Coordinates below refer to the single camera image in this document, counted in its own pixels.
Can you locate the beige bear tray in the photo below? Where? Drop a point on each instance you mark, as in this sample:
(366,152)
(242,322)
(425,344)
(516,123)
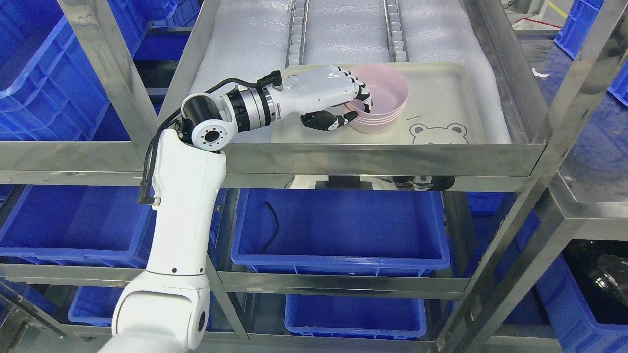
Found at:
(441,109)

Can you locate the blue crate bottom middle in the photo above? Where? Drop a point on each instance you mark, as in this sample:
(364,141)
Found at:
(355,317)

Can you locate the pink bowl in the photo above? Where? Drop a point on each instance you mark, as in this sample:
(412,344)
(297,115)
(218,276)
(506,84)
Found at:
(389,90)

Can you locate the stacked pink bowls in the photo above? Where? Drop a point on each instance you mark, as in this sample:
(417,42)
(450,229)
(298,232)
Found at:
(369,123)

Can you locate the steel shelving rack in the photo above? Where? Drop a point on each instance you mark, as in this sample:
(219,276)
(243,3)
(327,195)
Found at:
(524,168)

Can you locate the blue crate left middle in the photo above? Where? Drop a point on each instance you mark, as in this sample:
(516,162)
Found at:
(79,226)

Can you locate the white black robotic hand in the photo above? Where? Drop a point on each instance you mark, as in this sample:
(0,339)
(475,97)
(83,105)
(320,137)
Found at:
(310,94)

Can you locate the blue crate under tray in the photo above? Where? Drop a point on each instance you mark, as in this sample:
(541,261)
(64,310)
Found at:
(343,232)

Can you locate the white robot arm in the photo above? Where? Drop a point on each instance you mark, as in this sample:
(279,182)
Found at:
(165,309)

